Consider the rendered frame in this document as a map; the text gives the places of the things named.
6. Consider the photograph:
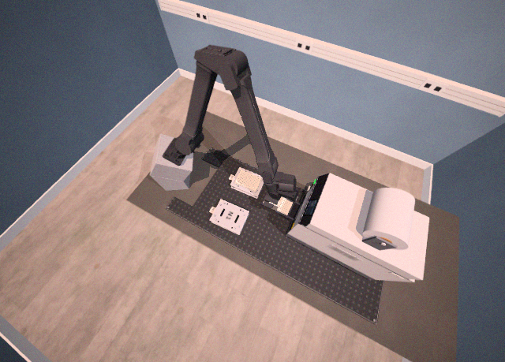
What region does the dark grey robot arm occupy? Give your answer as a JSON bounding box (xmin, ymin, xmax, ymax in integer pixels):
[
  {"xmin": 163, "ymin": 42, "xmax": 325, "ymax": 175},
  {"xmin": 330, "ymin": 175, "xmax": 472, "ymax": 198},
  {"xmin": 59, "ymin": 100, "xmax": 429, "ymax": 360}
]
[{"xmin": 163, "ymin": 45, "xmax": 298, "ymax": 203}]

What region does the white roll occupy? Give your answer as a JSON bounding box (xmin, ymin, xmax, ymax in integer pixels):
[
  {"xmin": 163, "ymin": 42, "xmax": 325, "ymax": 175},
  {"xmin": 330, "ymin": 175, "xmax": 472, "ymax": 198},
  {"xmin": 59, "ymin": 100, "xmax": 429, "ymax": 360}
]
[{"xmin": 363, "ymin": 188, "xmax": 415, "ymax": 250}]

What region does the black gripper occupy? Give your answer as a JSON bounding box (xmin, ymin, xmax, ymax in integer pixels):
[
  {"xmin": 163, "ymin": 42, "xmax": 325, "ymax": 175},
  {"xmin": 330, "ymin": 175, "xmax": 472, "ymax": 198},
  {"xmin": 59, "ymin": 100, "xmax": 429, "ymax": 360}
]
[{"xmin": 263, "ymin": 191, "xmax": 278, "ymax": 211}]

